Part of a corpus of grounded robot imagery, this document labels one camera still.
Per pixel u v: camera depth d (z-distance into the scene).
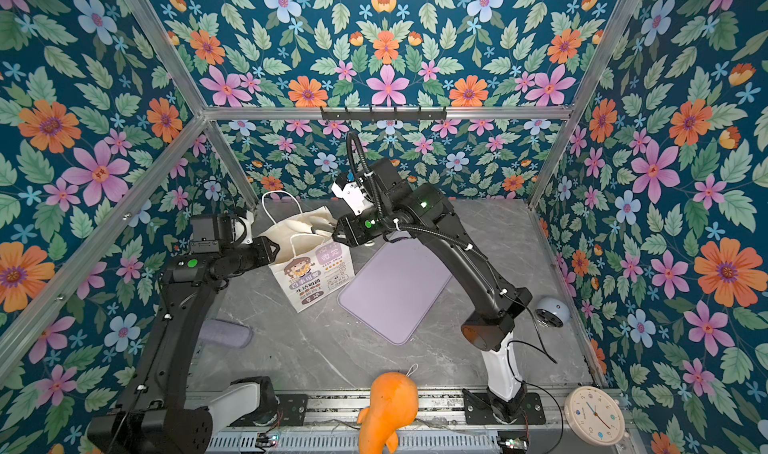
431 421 0.73
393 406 0.68
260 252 0.65
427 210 0.45
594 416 0.70
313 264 0.80
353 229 0.55
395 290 0.95
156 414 0.37
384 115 0.93
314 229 0.66
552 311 0.81
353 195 0.58
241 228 0.61
